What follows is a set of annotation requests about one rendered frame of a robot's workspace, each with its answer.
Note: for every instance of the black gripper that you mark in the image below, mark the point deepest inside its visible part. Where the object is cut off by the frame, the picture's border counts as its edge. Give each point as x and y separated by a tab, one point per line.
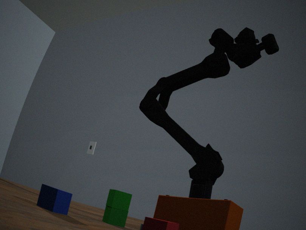
268	43

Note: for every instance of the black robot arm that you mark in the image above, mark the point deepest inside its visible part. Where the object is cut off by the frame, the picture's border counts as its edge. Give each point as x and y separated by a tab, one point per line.
209	164

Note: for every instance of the green block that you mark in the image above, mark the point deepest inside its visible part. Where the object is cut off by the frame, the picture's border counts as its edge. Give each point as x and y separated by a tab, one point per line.
115	216
119	199

